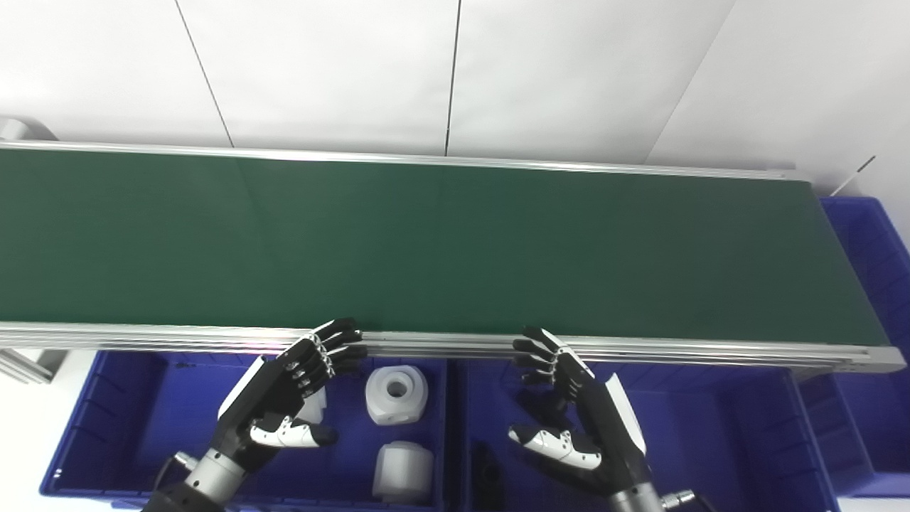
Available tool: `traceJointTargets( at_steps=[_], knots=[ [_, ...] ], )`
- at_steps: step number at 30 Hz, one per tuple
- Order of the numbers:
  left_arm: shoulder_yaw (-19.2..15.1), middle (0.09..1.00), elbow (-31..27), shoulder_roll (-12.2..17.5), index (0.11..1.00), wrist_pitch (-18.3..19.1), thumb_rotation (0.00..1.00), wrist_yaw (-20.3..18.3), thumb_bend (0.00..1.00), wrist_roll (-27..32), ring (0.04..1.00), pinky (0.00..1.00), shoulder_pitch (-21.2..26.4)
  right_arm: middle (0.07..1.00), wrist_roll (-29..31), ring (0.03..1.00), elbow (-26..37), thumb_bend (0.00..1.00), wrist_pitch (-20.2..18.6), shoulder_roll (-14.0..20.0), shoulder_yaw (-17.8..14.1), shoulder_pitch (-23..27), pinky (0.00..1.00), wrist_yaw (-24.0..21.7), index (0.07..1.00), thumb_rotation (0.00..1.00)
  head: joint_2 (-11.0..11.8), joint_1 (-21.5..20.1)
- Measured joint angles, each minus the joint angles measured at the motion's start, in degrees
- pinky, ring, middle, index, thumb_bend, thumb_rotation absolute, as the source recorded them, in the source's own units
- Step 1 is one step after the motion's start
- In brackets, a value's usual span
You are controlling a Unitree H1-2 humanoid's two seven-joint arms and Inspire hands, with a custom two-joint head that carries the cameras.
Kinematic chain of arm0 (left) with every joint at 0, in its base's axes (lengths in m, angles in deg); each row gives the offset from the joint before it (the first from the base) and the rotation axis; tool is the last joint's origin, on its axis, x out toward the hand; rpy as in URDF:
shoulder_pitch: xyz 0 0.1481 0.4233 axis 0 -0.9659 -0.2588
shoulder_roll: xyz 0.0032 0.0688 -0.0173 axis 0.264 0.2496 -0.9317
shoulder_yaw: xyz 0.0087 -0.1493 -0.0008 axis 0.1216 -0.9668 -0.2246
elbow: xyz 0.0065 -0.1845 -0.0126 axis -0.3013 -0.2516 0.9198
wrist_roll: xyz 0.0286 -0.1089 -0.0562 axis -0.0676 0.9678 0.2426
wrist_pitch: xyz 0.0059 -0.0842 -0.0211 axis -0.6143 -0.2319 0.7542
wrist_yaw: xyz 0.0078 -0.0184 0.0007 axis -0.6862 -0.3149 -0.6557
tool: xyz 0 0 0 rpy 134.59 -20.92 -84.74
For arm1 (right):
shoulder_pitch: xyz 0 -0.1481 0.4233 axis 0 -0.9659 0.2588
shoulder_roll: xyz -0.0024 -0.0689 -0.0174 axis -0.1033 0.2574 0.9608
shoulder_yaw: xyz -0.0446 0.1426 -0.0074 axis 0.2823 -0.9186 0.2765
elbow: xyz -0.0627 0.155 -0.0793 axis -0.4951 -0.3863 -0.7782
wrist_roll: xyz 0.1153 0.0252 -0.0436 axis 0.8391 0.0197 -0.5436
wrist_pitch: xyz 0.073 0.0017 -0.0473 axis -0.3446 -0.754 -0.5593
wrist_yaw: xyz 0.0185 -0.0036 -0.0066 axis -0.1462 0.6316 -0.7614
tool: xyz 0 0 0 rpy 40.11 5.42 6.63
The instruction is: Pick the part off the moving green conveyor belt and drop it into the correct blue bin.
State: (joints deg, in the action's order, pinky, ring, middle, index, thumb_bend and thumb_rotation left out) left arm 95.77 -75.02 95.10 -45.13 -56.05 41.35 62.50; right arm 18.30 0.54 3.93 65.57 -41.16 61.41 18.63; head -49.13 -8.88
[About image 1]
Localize aluminium conveyor leg frame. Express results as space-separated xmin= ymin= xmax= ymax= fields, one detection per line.
xmin=0 ymin=348 xmax=68 ymax=385

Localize black plastic part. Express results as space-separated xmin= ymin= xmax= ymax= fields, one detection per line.
xmin=471 ymin=441 xmax=504 ymax=511

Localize grey conveyor motor housing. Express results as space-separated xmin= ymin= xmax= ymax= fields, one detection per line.
xmin=0 ymin=117 xmax=59 ymax=143

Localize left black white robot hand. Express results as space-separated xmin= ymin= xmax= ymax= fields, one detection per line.
xmin=208 ymin=317 xmax=369 ymax=471

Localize thin metal rod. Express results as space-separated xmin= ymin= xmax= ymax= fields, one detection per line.
xmin=830 ymin=155 xmax=877 ymax=197

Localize blue plastic bin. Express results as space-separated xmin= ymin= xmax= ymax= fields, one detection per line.
xmin=39 ymin=348 xmax=456 ymax=510
xmin=796 ymin=196 xmax=910 ymax=498
xmin=455 ymin=356 xmax=841 ymax=512

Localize white plastic part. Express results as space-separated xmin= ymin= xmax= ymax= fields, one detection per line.
xmin=373 ymin=441 xmax=435 ymax=506
xmin=365 ymin=365 xmax=430 ymax=427
xmin=297 ymin=386 xmax=328 ymax=425

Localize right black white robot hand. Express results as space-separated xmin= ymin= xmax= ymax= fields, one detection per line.
xmin=508 ymin=326 xmax=655 ymax=496

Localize green conveyor belt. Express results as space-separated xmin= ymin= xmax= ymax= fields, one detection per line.
xmin=0 ymin=140 xmax=905 ymax=375

